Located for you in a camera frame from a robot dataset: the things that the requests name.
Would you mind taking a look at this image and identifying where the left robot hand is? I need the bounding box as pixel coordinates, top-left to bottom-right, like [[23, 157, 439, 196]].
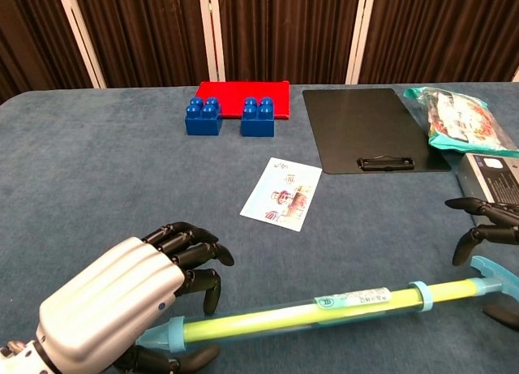
[[35, 221, 236, 374]]

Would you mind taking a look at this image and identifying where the black clipboard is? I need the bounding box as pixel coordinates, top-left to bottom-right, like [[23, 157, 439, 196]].
[[302, 88, 453, 175]]

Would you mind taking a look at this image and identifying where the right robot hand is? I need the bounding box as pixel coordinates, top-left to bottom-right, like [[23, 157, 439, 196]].
[[444, 196, 519, 326]]

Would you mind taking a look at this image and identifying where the white illustrated card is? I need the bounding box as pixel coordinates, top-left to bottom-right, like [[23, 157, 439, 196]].
[[238, 156, 324, 233]]

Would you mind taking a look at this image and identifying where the brown curtain screen panel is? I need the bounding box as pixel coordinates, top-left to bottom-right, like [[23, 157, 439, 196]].
[[345, 0, 519, 85], [54, 0, 226, 89], [0, 0, 107, 105], [197, 0, 371, 85]]

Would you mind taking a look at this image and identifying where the blue velvet table cloth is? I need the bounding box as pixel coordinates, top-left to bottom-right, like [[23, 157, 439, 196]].
[[0, 80, 519, 374]]

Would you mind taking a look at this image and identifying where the blue four-stud building block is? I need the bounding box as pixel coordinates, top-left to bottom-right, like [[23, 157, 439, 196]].
[[184, 96, 224, 137], [239, 96, 277, 139]]

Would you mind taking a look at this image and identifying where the red flat pad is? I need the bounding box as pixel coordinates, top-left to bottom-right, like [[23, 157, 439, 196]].
[[195, 80, 292, 122]]

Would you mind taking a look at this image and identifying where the teal snack bag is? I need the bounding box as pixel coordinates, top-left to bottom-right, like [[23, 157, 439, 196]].
[[401, 85, 519, 158]]

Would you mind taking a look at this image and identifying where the yellow and cyan water pump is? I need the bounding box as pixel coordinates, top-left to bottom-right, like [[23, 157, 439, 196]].
[[184, 255, 519, 343]]

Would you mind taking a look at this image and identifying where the grey printed cardboard box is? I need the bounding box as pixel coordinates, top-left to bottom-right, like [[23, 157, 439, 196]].
[[455, 152, 519, 213]]

